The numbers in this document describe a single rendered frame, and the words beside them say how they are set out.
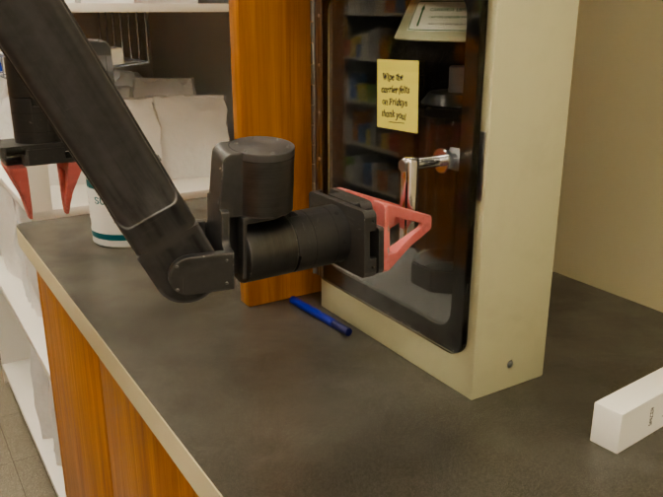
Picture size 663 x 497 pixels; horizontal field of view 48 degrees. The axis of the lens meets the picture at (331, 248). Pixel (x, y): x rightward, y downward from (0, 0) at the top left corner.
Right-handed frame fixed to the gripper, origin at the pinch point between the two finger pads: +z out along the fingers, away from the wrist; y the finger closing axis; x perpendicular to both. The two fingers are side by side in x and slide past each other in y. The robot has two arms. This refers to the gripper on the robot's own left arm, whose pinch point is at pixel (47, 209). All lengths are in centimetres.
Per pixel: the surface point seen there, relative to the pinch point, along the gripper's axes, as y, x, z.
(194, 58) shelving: 76, 135, -9
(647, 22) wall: 76, -31, -23
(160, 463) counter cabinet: 6.0, -19.6, 29.6
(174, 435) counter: 3.0, -35.0, 16.2
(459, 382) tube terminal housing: 33, -44, 15
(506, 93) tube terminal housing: 35, -46, -17
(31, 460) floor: 7, 120, 110
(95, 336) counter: 3.1, -4.9, 17.1
